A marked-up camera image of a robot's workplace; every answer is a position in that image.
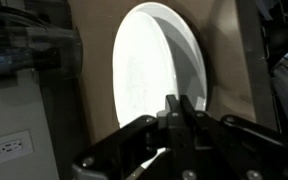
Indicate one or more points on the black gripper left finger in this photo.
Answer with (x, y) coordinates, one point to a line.
(127, 150)

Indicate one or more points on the white wall outlet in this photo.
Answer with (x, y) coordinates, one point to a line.
(7, 148)

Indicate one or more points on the white round plate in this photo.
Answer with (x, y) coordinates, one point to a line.
(190, 66)
(140, 66)

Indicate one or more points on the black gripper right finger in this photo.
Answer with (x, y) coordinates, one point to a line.
(237, 150)

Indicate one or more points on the translucent bluish dish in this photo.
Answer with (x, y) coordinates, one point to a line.
(287, 100)

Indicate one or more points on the dark translucent kitchen appliance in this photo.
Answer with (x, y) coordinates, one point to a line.
(34, 50)

